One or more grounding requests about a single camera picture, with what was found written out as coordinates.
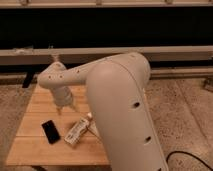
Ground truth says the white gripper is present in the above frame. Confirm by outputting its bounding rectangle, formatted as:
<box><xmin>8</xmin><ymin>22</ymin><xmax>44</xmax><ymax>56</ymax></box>
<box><xmin>51</xmin><ymin>87</ymin><xmax>78</xmax><ymax>115</ymax></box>

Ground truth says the grey metal rail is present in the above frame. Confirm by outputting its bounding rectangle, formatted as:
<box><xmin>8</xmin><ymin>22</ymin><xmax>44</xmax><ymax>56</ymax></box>
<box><xmin>0</xmin><ymin>45</ymin><xmax>213</xmax><ymax>65</ymax></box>

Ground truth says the black eraser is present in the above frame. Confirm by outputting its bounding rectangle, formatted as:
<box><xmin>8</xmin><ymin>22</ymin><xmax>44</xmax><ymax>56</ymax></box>
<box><xmin>42</xmin><ymin>120</ymin><xmax>60</xmax><ymax>144</ymax></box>

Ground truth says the wooden table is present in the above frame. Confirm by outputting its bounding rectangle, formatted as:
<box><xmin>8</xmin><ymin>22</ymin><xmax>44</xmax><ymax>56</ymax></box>
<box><xmin>6</xmin><ymin>86</ymin><xmax>108</xmax><ymax>166</ymax></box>

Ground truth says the black cable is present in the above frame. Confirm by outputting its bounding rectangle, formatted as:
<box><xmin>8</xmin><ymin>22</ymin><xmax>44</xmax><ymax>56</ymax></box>
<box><xmin>165</xmin><ymin>150</ymin><xmax>213</xmax><ymax>171</ymax></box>

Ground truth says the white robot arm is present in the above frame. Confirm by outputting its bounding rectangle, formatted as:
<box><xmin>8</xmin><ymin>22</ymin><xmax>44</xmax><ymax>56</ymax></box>
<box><xmin>37</xmin><ymin>52</ymin><xmax>169</xmax><ymax>171</ymax></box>

